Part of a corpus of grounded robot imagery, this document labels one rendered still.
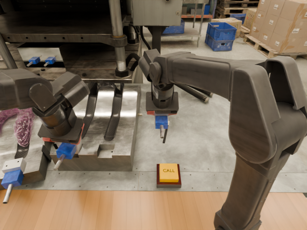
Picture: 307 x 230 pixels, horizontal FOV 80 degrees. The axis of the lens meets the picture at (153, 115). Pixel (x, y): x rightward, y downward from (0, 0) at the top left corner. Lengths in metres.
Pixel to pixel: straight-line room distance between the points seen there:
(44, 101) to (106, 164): 0.32
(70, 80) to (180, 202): 0.46
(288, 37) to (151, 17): 3.21
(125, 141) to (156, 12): 0.86
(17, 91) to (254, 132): 0.38
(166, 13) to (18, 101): 1.03
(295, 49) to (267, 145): 4.14
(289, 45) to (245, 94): 4.02
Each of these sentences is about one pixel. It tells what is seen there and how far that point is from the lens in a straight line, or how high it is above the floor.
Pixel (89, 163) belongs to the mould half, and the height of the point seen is 0.84.
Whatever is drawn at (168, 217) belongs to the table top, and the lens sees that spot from 0.60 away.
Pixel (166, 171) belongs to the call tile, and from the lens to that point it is 0.63.
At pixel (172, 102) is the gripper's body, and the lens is 0.57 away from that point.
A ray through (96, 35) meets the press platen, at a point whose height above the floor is 1.03.
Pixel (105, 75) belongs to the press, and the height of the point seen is 0.79.
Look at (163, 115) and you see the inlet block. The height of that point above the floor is 0.95.
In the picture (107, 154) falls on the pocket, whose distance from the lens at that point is 0.65.
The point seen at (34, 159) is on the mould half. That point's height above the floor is 0.86.
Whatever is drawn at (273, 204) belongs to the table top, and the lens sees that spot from 0.72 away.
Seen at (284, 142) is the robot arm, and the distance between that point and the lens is 0.28.
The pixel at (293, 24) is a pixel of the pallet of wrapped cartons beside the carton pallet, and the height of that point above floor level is 0.62.
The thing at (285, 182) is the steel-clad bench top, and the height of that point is 0.80.
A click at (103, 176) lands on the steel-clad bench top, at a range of 0.68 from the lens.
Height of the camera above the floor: 1.36
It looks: 39 degrees down
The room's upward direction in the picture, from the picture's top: straight up
